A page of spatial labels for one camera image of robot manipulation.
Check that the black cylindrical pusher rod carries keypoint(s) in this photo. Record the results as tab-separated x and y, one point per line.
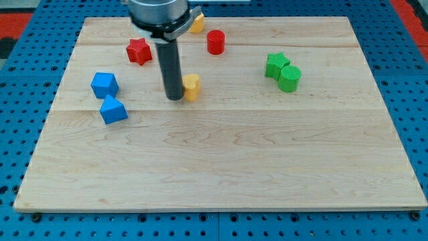
169	61

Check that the green star block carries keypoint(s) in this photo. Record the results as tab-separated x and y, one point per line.
274	65

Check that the red star block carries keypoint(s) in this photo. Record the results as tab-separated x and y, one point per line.
139	51

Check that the red cylinder block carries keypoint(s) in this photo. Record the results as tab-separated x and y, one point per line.
215	42

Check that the wooden board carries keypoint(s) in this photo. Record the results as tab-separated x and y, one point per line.
243	146

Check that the yellow block at back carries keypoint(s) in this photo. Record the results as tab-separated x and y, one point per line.
198	24

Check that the blue triangular block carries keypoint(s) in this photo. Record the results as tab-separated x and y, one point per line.
112	110

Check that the green cylinder block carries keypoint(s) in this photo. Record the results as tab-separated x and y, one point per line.
289	78

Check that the blue cube block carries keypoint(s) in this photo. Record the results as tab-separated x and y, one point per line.
104	84

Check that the yellow heart block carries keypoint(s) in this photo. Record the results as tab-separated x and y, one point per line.
191	86

